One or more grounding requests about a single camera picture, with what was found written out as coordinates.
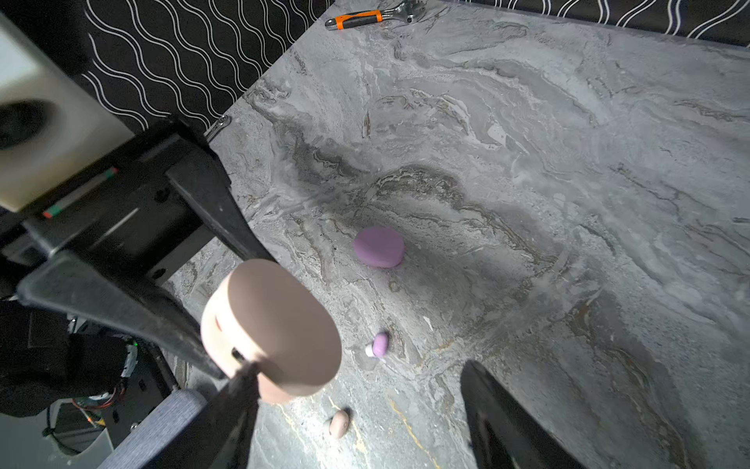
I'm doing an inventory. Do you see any purple earbud charging case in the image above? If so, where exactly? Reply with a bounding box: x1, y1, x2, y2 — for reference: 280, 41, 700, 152
353, 227, 405, 269

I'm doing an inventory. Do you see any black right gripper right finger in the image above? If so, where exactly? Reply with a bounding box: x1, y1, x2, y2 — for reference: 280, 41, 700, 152
460, 361, 582, 468

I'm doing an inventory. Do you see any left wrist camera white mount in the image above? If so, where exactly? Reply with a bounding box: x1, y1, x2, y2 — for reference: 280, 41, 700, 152
1, 16, 134, 212

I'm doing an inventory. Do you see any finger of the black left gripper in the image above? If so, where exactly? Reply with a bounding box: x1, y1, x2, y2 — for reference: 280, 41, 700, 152
16, 251, 225, 379
165, 150, 275, 262

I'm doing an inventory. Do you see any pink earbud charging case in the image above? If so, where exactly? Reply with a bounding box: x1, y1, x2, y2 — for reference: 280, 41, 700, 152
200, 259, 342, 405

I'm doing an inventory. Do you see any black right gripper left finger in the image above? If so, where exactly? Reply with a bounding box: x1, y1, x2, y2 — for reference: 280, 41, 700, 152
146, 363, 260, 468

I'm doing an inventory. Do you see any silver combination wrench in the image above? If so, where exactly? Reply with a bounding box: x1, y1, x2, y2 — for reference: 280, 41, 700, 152
204, 115, 232, 142

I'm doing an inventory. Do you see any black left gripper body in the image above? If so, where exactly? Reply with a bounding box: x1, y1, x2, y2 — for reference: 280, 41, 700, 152
1, 119, 214, 287

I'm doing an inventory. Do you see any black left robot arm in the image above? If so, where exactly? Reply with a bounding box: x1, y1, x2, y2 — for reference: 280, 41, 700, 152
1, 119, 270, 417

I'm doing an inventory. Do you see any adjustable wrench orange handle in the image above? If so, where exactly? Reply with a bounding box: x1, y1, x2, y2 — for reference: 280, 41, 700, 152
324, 0, 426, 30

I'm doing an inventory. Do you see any grey foam roller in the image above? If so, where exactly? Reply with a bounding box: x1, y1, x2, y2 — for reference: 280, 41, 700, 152
99, 389, 207, 469

